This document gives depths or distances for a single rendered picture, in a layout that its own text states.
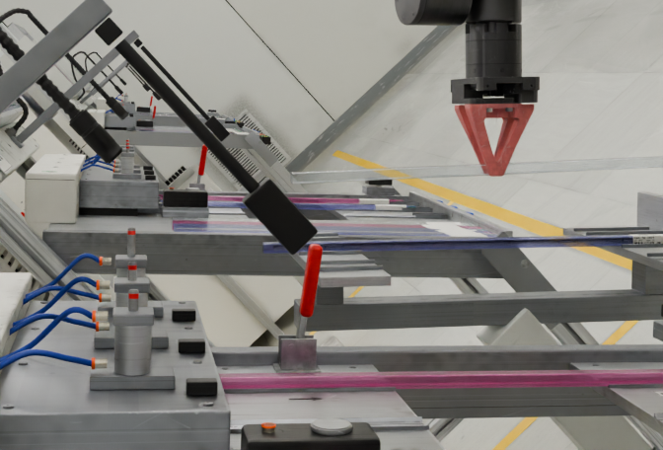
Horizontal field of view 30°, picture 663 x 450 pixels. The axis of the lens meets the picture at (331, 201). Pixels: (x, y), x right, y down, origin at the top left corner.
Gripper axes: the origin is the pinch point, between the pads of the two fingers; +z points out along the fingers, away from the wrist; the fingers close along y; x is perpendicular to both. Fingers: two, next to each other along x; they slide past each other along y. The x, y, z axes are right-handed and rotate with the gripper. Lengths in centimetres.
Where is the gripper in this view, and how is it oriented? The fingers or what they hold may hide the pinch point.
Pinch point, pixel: (493, 168)
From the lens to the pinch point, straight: 126.8
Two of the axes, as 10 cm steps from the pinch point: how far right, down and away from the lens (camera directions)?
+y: 1.8, 0.7, -9.8
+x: 9.8, -0.3, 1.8
